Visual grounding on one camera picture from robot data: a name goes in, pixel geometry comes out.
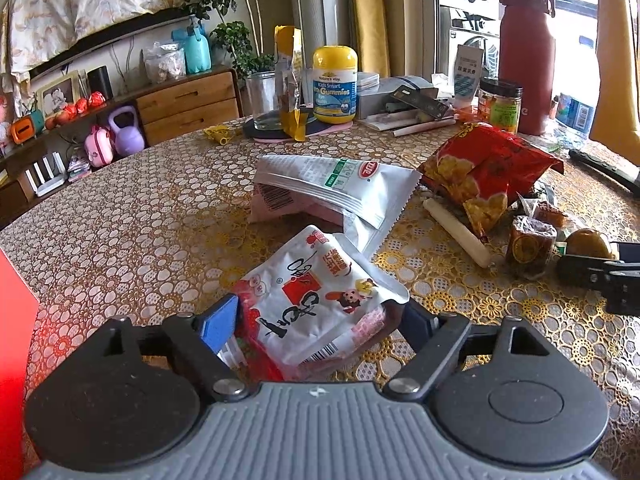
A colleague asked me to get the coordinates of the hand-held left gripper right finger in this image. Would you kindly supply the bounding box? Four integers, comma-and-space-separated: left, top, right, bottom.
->
381, 300, 551, 402

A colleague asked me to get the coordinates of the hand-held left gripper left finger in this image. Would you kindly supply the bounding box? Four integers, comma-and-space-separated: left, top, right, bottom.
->
100, 294, 249, 402

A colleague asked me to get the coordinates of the golden round snack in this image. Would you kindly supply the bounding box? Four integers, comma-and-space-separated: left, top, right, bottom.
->
566, 228, 619, 261

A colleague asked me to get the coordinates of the brown pastry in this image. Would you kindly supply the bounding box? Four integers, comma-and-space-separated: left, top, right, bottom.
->
505, 215, 558, 281

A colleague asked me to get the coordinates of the small orange pastry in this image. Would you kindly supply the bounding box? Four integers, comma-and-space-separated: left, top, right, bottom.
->
519, 199, 572, 227

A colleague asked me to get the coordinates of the white red snack pouch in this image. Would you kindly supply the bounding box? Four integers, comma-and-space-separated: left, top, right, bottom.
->
234, 225, 412, 378

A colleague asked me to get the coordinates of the white cheese stick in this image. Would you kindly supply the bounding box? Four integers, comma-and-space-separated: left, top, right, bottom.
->
423, 197, 494, 269

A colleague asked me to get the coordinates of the red snack bag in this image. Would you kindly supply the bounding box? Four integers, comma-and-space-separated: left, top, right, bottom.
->
417, 122, 566, 239

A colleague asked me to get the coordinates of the silver white pouch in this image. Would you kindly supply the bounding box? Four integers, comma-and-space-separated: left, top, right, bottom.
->
248, 155, 424, 254

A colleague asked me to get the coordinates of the red cardboard box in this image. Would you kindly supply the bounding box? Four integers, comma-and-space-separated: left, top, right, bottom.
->
0, 247, 40, 480

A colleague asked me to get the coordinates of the black remote control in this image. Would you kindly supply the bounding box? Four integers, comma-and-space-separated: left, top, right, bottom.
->
568, 147, 640, 194

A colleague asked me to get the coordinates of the clear plastic water bottle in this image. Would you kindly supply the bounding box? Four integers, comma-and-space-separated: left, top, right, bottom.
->
554, 92, 597, 142

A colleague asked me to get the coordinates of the yellow giraffe figure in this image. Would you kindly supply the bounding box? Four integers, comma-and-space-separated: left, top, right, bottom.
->
589, 7, 640, 167

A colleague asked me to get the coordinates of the glass jar black lid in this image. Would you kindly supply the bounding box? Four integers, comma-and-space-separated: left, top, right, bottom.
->
477, 77, 524, 134

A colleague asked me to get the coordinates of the purple kettlebell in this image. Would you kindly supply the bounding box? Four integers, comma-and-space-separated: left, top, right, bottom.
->
108, 105, 146, 157

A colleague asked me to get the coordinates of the pink toy bag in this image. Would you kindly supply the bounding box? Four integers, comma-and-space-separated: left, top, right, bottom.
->
83, 125, 114, 169

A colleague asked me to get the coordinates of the red water jug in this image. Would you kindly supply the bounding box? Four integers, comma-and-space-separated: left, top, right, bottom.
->
497, 0, 557, 137

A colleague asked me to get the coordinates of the dark round coaster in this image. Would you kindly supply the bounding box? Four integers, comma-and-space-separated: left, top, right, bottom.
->
243, 109, 354, 144

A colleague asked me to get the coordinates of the wooden drawer cabinet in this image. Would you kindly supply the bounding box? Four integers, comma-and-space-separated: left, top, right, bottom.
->
134, 69, 242, 147

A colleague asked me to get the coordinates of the glass cup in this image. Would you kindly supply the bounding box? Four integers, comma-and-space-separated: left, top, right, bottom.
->
244, 71, 287, 132

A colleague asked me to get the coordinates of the white router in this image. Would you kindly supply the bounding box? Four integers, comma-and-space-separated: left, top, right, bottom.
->
22, 152, 69, 197

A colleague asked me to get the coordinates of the gray box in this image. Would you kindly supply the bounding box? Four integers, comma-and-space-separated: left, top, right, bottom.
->
357, 74, 452, 122

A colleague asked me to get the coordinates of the tall yellow snack bag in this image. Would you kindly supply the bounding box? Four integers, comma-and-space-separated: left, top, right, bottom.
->
273, 25, 307, 142

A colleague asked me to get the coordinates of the yellow lid vitamin bottle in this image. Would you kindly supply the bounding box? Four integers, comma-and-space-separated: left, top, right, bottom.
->
312, 45, 360, 125

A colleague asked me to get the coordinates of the clear plastic bag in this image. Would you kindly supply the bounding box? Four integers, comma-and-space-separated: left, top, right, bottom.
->
143, 42, 187, 85

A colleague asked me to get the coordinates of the black speaker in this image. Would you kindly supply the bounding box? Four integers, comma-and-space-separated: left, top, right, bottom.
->
87, 65, 115, 101

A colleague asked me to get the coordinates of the white washing machine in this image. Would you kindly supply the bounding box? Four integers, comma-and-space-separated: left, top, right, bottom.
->
439, 4, 501, 82

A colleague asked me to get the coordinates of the teal bottle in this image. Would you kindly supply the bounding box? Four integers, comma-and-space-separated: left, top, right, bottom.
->
172, 16, 212, 76

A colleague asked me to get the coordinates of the orange toy radio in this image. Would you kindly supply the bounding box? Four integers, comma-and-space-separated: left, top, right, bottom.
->
10, 110, 46, 144

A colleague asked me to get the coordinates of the potted green plant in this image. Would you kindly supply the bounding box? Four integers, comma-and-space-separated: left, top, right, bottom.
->
184, 0, 275, 78

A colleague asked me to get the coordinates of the yellow curtain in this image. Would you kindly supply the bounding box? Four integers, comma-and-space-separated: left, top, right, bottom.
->
347, 0, 391, 79

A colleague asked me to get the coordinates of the standing air conditioner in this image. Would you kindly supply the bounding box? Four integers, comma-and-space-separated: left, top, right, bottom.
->
289, 0, 352, 62

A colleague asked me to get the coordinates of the floral cloth covered television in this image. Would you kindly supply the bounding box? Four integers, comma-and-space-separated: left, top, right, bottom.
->
0, 0, 197, 83

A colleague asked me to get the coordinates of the picture frame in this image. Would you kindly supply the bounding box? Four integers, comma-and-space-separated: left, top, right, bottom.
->
35, 71, 81, 119

